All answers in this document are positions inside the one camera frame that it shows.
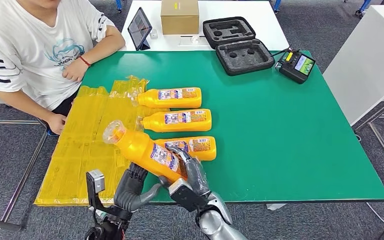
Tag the person's right forearm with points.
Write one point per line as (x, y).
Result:
(23, 104)

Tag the yellow taped cardboard sheet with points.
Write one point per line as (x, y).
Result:
(79, 149)

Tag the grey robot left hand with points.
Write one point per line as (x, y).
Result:
(127, 195)

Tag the black remote controller with screen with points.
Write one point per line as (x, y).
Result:
(296, 68)

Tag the black tablet on stand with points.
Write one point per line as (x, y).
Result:
(139, 28)

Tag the person's right hand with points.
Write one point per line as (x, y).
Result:
(56, 123)

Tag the person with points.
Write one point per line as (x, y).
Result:
(29, 49)

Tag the person's left hand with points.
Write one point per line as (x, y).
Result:
(74, 71)

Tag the white table foot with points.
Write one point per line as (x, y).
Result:
(276, 206)

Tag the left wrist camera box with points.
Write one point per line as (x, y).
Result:
(96, 180)

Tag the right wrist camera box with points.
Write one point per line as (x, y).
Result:
(187, 198)

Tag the white cabinet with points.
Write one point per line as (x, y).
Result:
(371, 59)

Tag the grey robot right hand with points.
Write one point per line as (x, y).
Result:
(197, 175)

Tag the small white charger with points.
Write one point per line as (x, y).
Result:
(153, 33)

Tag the small clear round item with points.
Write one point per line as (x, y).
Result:
(195, 39)

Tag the brown cardboard box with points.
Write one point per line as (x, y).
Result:
(179, 20)

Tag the black foam-lined open case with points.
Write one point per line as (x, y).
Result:
(245, 58)

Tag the person's left forearm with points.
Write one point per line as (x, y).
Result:
(106, 48)

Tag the white flat card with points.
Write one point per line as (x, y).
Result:
(185, 42)

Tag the white table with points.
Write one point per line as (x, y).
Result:
(261, 33)

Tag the blue metal cart frame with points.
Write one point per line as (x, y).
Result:
(118, 5)
(277, 6)

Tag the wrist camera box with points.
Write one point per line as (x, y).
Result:
(96, 180)
(187, 198)

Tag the orange detergent bottle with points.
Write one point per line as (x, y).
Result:
(135, 145)
(178, 124)
(178, 102)
(205, 150)

